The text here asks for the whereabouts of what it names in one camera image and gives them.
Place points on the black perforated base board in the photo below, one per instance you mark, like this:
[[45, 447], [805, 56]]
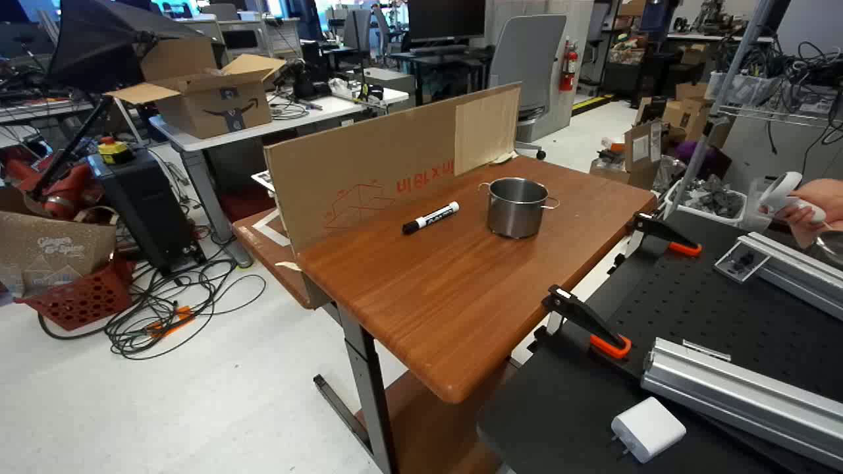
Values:
[[702, 306]]

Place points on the black tripod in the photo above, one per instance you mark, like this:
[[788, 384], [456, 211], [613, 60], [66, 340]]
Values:
[[79, 140]]

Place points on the red plastic basket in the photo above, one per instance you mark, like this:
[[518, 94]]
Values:
[[83, 298]]

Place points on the yellow red emergency stop button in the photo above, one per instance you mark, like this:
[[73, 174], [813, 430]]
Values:
[[112, 149]]

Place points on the black monitor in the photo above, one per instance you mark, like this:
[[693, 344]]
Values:
[[447, 18]]

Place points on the brown paper bag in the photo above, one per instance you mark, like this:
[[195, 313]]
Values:
[[48, 251]]

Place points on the black white dry-erase marker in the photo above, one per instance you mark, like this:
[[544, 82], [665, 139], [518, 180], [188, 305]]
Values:
[[430, 221]]

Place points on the red fire extinguisher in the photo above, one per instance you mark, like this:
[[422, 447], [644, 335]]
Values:
[[569, 69]]

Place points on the silver aluminium extrusion bar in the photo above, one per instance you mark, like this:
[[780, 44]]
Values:
[[747, 396], [805, 276]]

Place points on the black cabinet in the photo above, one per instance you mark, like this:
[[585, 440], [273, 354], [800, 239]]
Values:
[[146, 211]]

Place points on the black orange spring clamp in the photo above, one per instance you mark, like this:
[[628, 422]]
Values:
[[585, 323], [669, 235]]

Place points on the white plastic bin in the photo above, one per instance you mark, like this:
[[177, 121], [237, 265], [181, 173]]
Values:
[[711, 205]]

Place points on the stacked cardboard boxes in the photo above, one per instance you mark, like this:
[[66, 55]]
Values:
[[680, 121]]

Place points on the white handheld controller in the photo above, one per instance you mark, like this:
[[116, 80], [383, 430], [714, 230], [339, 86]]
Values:
[[769, 197]]

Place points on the grey metal table leg frame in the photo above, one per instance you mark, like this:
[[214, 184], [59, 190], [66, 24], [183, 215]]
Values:
[[370, 377]]

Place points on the person hand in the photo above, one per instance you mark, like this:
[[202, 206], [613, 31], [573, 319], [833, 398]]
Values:
[[822, 202]]

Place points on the white power adapter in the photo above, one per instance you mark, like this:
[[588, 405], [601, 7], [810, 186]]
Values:
[[650, 429]]

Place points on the red machine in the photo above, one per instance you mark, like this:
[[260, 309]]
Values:
[[62, 188]]

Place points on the open cardboard box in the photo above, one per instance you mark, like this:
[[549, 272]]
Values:
[[211, 95]]

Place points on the orange power strip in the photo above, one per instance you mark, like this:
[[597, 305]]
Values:
[[171, 319]]

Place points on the silver steel pot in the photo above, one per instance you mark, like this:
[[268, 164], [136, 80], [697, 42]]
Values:
[[518, 218]]

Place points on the grey metal pole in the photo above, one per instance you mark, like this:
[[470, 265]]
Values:
[[726, 95]]

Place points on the white grey desk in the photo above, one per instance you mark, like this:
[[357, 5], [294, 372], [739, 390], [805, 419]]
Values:
[[291, 121]]

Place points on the black photo umbrella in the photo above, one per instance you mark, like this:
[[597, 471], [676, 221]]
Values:
[[107, 36]]

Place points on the brown cardboard panel red print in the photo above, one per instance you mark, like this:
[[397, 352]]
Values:
[[370, 168]]

